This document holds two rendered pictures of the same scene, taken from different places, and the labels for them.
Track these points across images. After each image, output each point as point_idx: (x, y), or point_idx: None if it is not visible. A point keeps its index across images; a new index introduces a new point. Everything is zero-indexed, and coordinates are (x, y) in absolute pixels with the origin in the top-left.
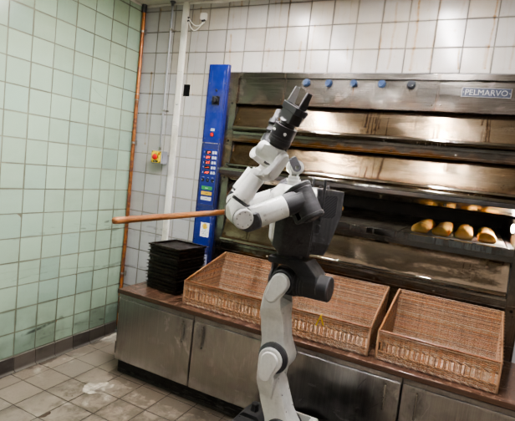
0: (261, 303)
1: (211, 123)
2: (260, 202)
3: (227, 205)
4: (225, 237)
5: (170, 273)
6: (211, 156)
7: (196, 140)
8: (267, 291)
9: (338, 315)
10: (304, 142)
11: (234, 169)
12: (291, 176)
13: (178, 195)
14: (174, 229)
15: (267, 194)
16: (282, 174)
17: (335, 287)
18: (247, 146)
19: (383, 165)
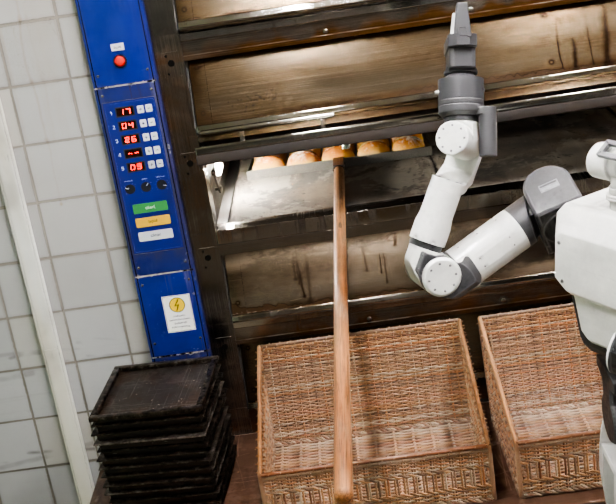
0: None
1: (108, 29)
2: None
3: None
4: (248, 314)
5: (190, 470)
6: (136, 121)
7: (68, 87)
8: None
9: (593, 388)
10: (398, 16)
11: (243, 143)
12: None
13: (59, 248)
14: (77, 339)
15: (514, 229)
16: (385, 121)
17: (568, 332)
18: (229, 64)
19: (610, 26)
